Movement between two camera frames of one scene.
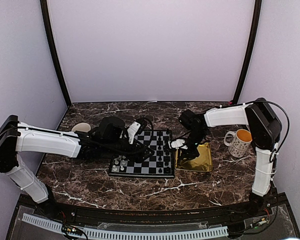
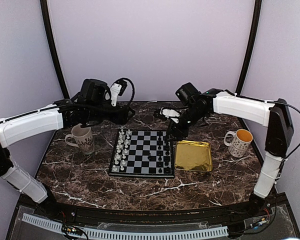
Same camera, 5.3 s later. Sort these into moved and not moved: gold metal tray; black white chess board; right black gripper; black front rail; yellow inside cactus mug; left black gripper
Moved: right black gripper; left black gripper
Not moved: gold metal tray; black white chess board; yellow inside cactus mug; black front rail
